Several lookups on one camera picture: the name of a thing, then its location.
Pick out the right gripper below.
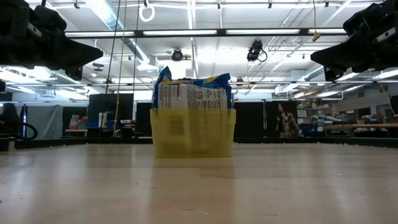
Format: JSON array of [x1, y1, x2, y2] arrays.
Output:
[[310, 0, 398, 82]]

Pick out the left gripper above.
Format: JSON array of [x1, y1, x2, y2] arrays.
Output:
[[0, 0, 104, 82]]

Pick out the black partition panel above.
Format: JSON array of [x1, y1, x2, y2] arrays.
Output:
[[88, 92, 135, 138]]

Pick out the stacked plastic containers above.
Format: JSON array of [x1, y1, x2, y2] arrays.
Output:
[[68, 113, 80, 129]]

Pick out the grey tarp cover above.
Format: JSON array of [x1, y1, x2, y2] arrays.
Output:
[[26, 104, 65, 139]]

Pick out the long wooden table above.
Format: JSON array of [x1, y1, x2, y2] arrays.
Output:
[[323, 123, 398, 131]]

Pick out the black overhead light beam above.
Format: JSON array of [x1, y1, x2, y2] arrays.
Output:
[[62, 28, 348, 39]]

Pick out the black stand blue light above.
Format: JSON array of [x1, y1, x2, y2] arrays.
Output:
[[19, 104, 29, 138]]

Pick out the black ceiling spotlight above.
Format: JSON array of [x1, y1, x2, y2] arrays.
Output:
[[170, 48, 185, 62], [246, 39, 268, 63]]

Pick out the yellow translucent plastic bin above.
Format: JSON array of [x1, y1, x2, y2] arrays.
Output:
[[149, 107, 237, 159]]

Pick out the yellow hanging cable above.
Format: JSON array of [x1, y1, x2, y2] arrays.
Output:
[[312, 0, 323, 43]]

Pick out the black vacuum hose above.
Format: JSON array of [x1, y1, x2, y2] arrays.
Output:
[[17, 123, 39, 141]]

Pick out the black table frame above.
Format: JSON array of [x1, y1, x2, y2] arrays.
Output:
[[0, 136, 398, 149]]

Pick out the white cable ring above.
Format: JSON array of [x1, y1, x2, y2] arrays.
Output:
[[139, 3, 156, 23]]

